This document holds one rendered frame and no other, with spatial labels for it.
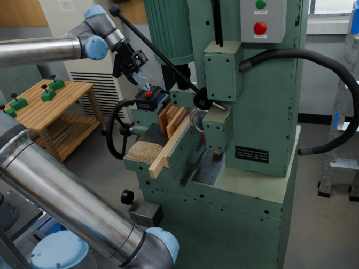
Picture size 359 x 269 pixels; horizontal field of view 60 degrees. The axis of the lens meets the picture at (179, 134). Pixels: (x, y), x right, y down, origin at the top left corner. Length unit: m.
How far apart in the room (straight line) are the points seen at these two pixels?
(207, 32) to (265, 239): 0.78
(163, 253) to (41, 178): 0.24
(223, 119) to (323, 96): 1.78
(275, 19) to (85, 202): 0.58
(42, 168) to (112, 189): 1.88
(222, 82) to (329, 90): 1.83
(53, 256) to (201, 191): 0.59
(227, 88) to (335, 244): 1.34
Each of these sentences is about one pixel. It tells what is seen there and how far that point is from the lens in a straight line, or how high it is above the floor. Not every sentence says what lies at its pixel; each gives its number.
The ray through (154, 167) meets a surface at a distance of 1.04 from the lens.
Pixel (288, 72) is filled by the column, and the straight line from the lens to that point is 0.92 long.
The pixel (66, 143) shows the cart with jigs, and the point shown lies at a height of 0.20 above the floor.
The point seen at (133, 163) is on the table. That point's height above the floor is 0.88.
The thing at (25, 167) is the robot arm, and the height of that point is 1.34.
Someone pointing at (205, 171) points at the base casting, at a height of 0.80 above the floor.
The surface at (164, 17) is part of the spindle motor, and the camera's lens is 1.00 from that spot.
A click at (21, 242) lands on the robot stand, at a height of 0.73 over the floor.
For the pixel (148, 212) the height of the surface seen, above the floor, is 0.62.
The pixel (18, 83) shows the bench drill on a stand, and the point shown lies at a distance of 3.34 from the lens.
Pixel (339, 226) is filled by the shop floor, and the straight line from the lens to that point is 2.10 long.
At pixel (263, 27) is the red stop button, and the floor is 1.36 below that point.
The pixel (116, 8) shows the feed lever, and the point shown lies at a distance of 1.00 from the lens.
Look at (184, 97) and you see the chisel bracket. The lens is 1.16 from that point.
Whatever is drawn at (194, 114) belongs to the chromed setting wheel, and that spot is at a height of 1.05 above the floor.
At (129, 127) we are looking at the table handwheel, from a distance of 1.46.
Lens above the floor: 1.63
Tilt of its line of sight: 37 degrees down
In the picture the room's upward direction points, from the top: 10 degrees counter-clockwise
